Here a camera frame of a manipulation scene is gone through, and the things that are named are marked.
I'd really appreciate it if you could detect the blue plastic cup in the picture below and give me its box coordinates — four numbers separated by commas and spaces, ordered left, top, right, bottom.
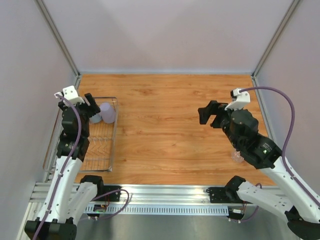
89, 113, 102, 124

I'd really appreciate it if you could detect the purple plastic cup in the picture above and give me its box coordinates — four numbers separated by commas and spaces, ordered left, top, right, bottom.
100, 102, 116, 124

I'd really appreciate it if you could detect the clear glass cup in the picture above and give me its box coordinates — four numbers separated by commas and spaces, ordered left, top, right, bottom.
231, 149, 244, 163

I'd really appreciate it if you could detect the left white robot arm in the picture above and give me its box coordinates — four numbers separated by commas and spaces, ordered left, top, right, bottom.
24, 92, 105, 240

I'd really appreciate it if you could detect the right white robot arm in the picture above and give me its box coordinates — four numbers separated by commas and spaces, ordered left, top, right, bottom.
198, 100, 320, 240

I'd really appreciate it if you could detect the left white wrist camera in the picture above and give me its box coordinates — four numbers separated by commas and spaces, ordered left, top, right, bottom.
54, 85, 85, 106

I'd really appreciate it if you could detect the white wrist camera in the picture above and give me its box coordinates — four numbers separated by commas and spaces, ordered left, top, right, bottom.
224, 88, 251, 111
54, 85, 85, 106

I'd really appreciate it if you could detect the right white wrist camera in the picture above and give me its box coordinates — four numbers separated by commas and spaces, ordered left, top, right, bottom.
224, 88, 251, 111

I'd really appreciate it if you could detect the wire dish rack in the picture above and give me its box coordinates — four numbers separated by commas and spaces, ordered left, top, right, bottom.
43, 96, 118, 173

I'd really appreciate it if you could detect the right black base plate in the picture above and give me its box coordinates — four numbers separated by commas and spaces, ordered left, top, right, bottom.
206, 186, 243, 204

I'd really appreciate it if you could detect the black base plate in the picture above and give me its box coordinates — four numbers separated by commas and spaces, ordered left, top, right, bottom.
206, 186, 243, 204
93, 185, 122, 203

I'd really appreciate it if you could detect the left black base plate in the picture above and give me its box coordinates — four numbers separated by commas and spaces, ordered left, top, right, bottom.
93, 185, 122, 203

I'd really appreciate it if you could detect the aluminium front rail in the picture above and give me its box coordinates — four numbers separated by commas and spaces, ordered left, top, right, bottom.
29, 182, 286, 207

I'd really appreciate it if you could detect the slotted cable duct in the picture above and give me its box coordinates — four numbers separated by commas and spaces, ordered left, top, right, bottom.
84, 204, 229, 216

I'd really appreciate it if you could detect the left aluminium frame post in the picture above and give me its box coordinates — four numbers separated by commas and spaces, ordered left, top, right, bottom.
34, 0, 81, 77

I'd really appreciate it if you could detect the aluminium frame post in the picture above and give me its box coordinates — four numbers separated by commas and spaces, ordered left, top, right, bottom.
252, 0, 303, 76
34, 0, 81, 77

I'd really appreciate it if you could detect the right aluminium frame post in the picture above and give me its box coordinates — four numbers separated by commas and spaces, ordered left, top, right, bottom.
252, 0, 303, 76

